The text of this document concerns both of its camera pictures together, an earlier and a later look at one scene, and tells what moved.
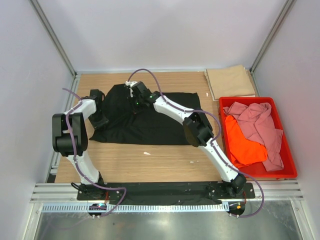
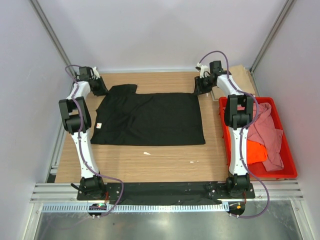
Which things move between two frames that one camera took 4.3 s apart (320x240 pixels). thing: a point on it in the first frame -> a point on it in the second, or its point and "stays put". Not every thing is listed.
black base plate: [161, 192] stays put
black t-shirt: [128, 124] stays put
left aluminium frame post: [53, 35] stays put
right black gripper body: [137, 106] -> [203, 84]
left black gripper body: [98, 119] -> [99, 88]
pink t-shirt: [256, 122] stays put
